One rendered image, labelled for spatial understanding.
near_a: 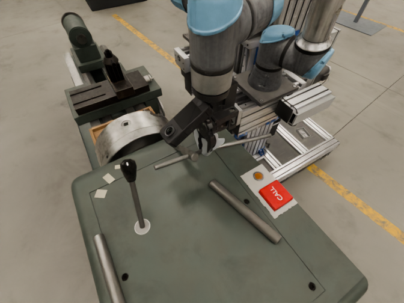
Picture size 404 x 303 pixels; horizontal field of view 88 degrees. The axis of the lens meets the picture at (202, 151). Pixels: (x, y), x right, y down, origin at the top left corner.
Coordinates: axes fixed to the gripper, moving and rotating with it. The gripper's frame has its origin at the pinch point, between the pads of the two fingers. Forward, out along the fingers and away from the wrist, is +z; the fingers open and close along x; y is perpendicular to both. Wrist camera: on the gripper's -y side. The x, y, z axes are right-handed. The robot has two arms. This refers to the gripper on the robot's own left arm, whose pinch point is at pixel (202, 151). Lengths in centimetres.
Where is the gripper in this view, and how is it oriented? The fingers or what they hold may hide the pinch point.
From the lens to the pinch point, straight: 54.8
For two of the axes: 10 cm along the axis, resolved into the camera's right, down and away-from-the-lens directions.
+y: 8.6, -4.2, 3.0
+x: -5.2, -6.9, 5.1
